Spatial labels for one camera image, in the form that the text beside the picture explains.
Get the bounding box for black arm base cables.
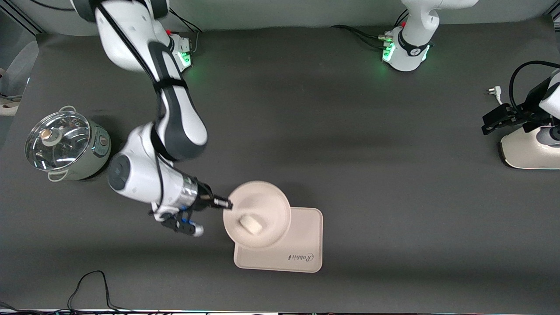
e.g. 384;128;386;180
329;9;410;49
168;8;205;56

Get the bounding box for black metal frame rail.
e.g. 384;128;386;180
0;0;46;36

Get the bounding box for cream rectangular rabbit tray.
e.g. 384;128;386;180
233;206;324;273

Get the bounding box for black left arm base cables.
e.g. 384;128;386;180
329;9;410;49

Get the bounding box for white steamed bun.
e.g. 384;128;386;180
239;214;264;235

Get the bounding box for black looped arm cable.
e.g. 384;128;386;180
509;60;560;111

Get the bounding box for pale green electric pot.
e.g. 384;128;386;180
24;105;112;182

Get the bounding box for white toaster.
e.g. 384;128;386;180
499;124;560;170

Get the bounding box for black right arm base cables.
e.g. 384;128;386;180
168;8;205;56

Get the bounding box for glass pot lid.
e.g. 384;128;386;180
25;111;91;172

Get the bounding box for round cream plate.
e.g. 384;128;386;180
222;180;292;252

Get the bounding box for thin black table cable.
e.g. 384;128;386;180
67;270;136;314

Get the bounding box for black cable along right arm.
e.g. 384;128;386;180
94;0;193;216

